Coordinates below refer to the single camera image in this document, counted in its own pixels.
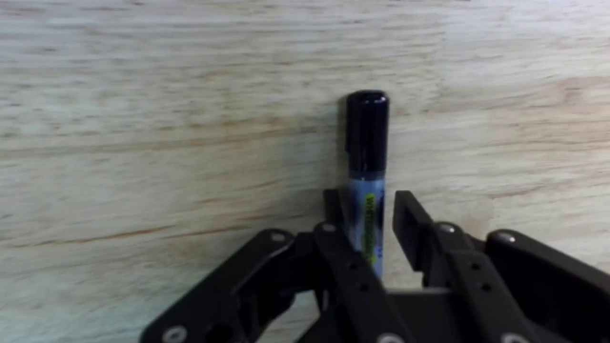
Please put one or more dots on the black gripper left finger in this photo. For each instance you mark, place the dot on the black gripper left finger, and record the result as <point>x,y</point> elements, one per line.
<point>268,287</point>

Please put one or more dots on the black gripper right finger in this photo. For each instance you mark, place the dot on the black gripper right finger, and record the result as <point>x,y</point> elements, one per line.
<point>508,279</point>

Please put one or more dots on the black marker pen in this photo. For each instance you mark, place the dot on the black marker pen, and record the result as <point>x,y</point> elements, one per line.
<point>367,146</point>

